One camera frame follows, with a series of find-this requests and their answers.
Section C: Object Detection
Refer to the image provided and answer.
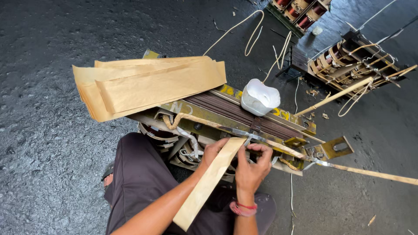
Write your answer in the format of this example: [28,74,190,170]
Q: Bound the stack of tan paper sheets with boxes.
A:
[72,56,227,123]

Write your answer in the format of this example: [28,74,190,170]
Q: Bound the person's right hand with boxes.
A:
[235,143,273,194]

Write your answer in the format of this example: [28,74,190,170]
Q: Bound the cream sleeved wire loop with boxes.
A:
[203,10,265,57]

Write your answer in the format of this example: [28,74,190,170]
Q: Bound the white plastic cup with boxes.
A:
[241,79,281,117]

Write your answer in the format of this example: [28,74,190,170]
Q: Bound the tan insulation paper strip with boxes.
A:
[173,137,248,232]

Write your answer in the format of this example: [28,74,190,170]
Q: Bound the paper-wrapped lead bar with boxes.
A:
[229,127,418,186]

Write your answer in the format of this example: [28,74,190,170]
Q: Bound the paper-wrapped lead rod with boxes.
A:
[295,77,374,117]

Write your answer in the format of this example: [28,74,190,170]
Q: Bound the transformer with paper-wrapped leads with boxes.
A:
[276,30,418,98]

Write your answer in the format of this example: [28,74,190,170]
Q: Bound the large transformer with yellow frame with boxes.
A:
[127,50,354,183]

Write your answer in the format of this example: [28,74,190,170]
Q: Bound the transformer with red copper coils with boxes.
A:
[265,0,332,38]

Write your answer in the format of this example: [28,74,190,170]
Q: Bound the red wrist band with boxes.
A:
[229,201,258,217]

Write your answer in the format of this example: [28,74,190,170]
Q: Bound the thin white wire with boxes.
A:
[290,173,295,235]

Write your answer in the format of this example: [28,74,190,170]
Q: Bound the person's sandal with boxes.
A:
[101,161,115,182]

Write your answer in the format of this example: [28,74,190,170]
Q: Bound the person's dark trousers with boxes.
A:
[104,132,277,235]

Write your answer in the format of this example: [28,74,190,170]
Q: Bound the person's left hand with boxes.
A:
[198,137,231,173]

